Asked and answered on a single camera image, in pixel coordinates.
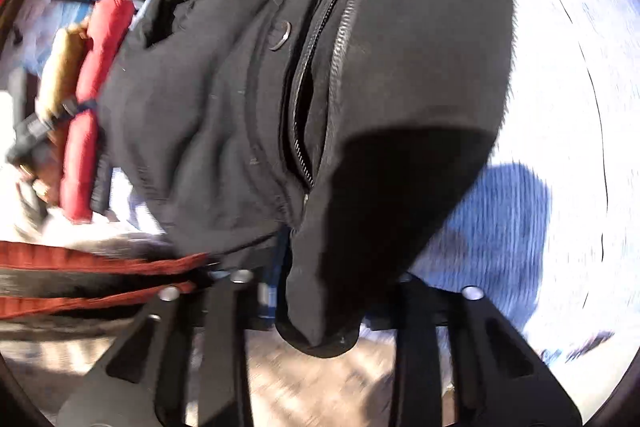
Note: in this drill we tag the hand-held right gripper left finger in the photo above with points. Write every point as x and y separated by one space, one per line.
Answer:
226 337

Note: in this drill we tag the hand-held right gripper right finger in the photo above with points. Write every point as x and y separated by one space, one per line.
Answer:
420 342

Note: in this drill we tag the black jacket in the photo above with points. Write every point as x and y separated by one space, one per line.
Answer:
225 107

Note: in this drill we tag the person's left forearm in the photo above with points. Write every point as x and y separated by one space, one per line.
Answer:
97 72

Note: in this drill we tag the person's left hand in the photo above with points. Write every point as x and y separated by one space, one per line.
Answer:
47 167

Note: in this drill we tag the white blue textured bedsheet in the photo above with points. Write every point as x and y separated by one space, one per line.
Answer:
555 97

